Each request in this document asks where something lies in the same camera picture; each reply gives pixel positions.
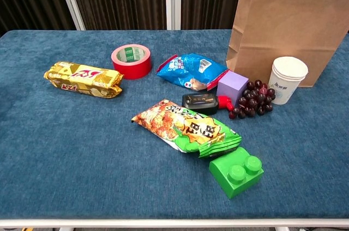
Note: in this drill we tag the orange green snack bag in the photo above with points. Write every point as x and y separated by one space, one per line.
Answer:
177 124

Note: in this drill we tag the green toy brick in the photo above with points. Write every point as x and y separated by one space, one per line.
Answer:
234 176

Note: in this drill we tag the purple foam block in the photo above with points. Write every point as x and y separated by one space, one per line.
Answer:
231 85

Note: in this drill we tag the gold biscuit packet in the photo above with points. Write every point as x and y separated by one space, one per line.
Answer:
81 78

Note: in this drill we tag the red tape roll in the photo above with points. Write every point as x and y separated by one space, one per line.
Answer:
131 70

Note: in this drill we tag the white paper cup stack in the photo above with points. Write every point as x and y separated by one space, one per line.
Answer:
289 70

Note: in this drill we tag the blue snack bag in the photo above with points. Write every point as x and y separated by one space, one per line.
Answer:
188 71

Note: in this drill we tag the brown paper bag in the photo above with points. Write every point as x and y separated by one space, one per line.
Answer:
286 24

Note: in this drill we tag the dark red grape bunch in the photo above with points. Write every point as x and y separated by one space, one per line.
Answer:
253 103

